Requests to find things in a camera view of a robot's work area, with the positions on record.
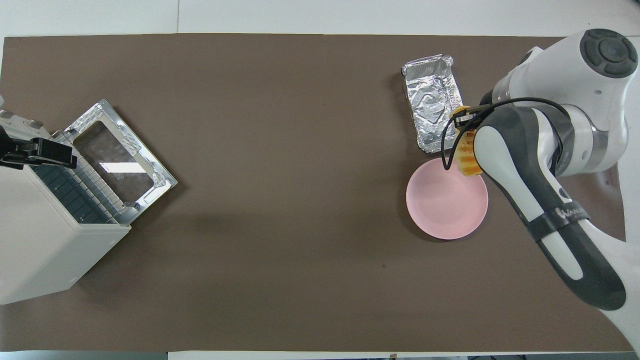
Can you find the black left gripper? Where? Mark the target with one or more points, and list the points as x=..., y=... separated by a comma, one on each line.
x=4, y=140

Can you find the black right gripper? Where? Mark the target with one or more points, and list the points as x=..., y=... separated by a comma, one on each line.
x=487, y=99

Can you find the sliced yellow bread loaf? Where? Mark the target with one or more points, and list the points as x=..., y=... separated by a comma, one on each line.
x=467, y=164

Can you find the aluminium foil tray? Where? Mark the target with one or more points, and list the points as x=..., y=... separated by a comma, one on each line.
x=430, y=95

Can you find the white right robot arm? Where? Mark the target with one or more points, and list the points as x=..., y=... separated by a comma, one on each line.
x=515, y=165

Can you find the white toaster oven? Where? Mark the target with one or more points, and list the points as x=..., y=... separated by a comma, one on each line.
x=30, y=240

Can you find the glass oven door with foil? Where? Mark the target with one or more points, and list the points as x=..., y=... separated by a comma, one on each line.
x=120, y=150

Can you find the pink round plate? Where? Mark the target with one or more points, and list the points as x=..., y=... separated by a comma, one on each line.
x=440, y=205

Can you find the brown paper table mat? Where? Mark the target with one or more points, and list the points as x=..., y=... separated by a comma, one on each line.
x=250, y=200

